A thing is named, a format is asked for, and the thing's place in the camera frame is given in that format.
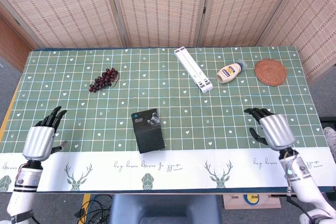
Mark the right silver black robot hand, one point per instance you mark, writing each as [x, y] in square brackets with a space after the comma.
[277, 130]

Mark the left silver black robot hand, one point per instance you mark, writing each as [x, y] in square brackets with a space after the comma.
[39, 140]

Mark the black cardboard box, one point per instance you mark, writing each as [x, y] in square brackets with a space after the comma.
[149, 134]

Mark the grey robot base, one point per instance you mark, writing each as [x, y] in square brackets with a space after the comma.
[165, 208]

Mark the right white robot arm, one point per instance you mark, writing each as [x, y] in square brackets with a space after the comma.
[302, 179]

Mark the green checked deer tablecloth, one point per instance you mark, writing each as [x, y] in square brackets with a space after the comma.
[78, 103]

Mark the grey sneaker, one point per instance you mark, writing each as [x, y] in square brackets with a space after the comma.
[330, 134]

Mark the round brown woven coaster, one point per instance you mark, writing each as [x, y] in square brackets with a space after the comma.
[270, 72]

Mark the wooden board with blue disc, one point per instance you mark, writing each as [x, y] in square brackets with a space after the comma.
[267, 203]

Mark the cream mayonnaise squeeze bottle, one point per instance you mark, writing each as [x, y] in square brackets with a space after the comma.
[228, 73]

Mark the dark red grape bunch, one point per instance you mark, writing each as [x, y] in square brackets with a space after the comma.
[103, 79]

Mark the brown wooden door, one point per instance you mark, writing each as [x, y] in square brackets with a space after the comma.
[10, 48]

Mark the white folding stand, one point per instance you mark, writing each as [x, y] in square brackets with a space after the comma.
[191, 68]

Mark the woven bamboo folding screen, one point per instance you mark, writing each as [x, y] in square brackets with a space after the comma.
[157, 6]

